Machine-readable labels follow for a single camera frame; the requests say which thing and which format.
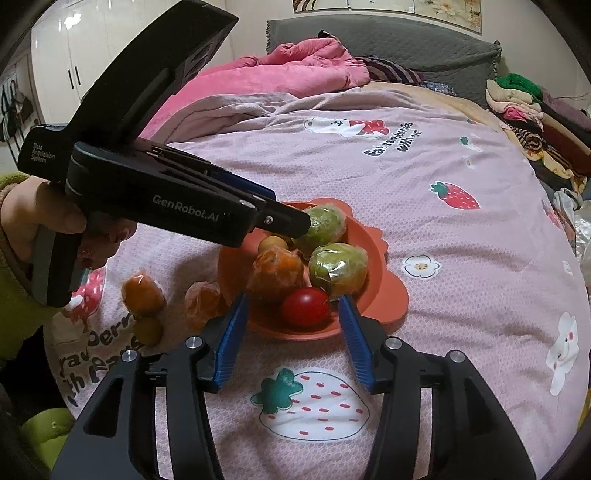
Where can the grey quilted headboard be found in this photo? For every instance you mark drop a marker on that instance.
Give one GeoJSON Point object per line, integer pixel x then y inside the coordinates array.
{"type": "Point", "coordinates": [441, 54]}

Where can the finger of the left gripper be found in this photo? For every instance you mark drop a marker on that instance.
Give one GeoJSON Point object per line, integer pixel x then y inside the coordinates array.
{"type": "Point", "coordinates": [282, 219]}
{"type": "Point", "coordinates": [190, 165]}

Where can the person left hand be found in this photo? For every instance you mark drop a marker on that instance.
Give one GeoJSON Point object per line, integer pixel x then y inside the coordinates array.
{"type": "Point", "coordinates": [31, 204]}

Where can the white wardrobe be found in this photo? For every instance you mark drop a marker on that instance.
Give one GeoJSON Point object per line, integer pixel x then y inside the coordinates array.
{"type": "Point", "coordinates": [65, 52]}

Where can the pink fleece blanket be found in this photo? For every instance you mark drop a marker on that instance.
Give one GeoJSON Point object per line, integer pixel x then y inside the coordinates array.
{"type": "Point", "coordinates": [310, 67]}

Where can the small green fruit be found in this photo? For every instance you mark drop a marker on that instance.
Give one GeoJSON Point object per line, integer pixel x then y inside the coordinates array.
{"type": "Point", "coordinates": [339, 268]}

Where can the large orange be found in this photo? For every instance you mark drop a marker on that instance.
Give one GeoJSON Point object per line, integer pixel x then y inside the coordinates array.
{"type": "Point", "coordinates": [275, 273]}

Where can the brown longan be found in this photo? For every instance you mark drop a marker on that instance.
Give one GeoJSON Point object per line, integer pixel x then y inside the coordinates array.
{"type": "Point", "coordinates": [148, 330]}

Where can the left green sleeve forearm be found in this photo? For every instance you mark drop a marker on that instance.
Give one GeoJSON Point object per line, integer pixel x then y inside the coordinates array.
{"type": "Point", "coordinates": [21, 316]}

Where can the large green fruit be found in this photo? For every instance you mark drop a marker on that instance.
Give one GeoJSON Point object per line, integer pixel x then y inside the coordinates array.
{"type": "Point", "coordinates": [328, 225]}

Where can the yellow longan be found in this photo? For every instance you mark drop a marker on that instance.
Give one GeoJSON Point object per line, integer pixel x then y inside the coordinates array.
{"type": "Point", "coordinates": [271, 241]}

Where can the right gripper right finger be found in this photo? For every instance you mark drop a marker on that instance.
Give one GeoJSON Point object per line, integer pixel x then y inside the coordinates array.
{"type": "Point", "coordinates": [472, 436]}

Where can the red tomato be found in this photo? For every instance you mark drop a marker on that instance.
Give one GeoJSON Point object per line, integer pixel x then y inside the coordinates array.
{"type": "Point", "coordinates": [306, 308]}

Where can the wall painting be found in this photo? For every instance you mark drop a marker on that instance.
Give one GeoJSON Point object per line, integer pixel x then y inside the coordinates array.
{"type": "Point", "coordinates": [462, 13]}

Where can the orange front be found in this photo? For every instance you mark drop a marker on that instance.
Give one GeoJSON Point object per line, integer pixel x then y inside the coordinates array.
{"type": "Point", "coordinates": [142, 296]}

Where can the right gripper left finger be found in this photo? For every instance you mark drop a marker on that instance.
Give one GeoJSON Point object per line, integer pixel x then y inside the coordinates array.
{"type": "Point", "coordinates": [114, 435]}

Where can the striped dark pillow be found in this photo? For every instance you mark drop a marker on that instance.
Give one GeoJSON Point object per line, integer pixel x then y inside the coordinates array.
{"type": "Point", "coordinates": [383, 70]}

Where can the stack of folded clothes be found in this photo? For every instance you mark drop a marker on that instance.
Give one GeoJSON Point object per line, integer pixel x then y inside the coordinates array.
{"type": "Point", "coordinates": [554, 136]}

